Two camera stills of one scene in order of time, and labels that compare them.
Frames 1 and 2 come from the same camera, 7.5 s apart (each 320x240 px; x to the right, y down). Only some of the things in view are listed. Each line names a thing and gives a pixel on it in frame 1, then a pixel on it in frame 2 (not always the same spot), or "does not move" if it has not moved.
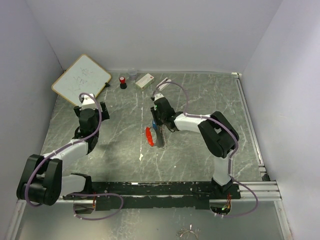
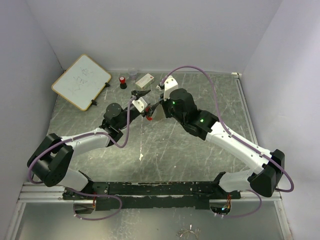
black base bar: x=157 y=196 does not move
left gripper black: x=104 y=113 → x=140 y=93
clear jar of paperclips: x=133 y=74 does not move
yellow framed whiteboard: x=84 y=75 does not move
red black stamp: x=123 y=85 does not move
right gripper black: x=154 y=111 → x=164 y=103
